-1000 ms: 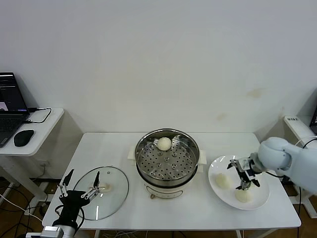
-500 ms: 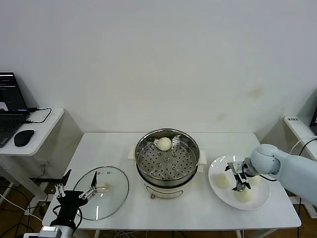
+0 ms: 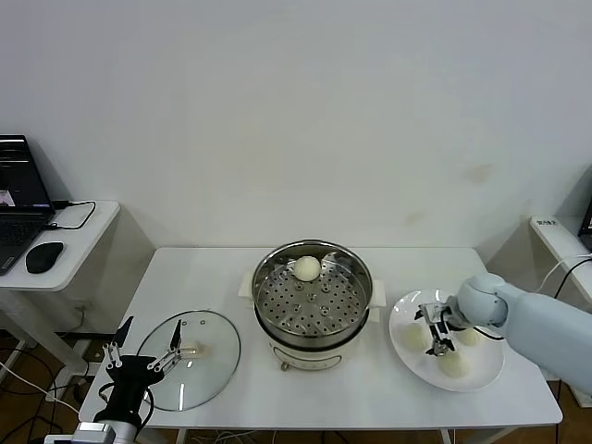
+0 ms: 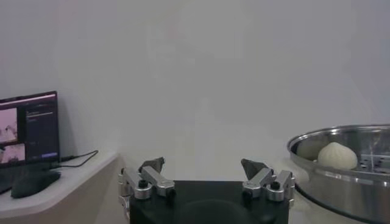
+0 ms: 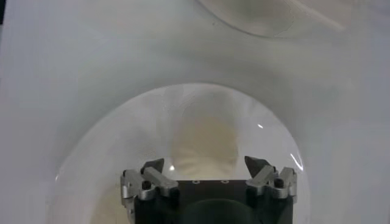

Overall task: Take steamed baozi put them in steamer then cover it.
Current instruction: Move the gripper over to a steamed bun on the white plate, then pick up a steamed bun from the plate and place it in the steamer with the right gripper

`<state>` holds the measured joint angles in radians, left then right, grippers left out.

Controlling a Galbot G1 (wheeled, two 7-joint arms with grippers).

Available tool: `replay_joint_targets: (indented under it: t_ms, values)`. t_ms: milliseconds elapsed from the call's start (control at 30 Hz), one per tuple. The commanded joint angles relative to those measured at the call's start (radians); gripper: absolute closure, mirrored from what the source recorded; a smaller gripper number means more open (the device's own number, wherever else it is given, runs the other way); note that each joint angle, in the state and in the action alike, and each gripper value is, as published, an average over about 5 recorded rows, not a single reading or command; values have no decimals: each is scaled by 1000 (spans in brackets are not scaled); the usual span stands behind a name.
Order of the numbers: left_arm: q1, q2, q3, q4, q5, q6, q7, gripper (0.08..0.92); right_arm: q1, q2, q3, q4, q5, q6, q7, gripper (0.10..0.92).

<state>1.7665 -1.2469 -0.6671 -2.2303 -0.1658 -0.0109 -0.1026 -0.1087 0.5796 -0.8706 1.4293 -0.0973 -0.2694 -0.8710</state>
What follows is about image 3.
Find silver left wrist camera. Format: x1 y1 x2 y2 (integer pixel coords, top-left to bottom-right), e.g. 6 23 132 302
71 421 117 444

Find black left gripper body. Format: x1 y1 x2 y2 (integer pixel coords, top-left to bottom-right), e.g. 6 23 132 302
94 354 166 425

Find white side table with label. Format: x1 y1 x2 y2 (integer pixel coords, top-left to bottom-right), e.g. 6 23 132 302
529 216 592 411

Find white power cable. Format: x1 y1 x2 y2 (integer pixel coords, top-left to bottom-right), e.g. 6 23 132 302
538 253 592 295

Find round white plate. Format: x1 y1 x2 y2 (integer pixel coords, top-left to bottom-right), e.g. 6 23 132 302
388 289 506 393

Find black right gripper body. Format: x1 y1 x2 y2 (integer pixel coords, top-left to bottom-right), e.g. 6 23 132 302
428 305 460 346

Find black laptop cable with plugs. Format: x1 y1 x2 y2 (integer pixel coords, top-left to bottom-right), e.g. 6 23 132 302
43 199 98 231

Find black computer mouse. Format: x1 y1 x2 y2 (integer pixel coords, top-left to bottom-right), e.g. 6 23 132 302
24 241 65 274

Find round glass pot lid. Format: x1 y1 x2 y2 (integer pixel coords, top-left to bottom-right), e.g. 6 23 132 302
137 310 242 412

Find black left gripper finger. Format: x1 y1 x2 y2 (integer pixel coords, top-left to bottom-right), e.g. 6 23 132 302
146 319 183 373
102 315 135 370

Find black open laptop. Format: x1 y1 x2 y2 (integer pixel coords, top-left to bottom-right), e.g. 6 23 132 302
0 134 56 277

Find white floor cable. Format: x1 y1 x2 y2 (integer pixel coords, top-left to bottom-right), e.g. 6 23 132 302
0 360 80 413

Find perforated stainless steamer basket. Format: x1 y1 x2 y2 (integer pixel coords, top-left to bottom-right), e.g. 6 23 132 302
253 239 374 346

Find cream electric cooker pot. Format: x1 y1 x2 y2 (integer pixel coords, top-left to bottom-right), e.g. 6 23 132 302
238 270 388 373

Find black cable with adapter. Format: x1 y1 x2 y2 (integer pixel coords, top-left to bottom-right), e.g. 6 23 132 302
552 259 592 302

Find white cable bundle under table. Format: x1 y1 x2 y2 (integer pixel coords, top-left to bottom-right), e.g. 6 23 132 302
189 429 260 444

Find white side table with laptop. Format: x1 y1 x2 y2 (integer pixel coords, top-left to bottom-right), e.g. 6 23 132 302
0 200 121 385

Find white steamed baozi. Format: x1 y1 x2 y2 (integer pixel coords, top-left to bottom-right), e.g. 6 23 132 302
438 353 472 378
293 255 321 283
455 326 487 347
400 323 429 352

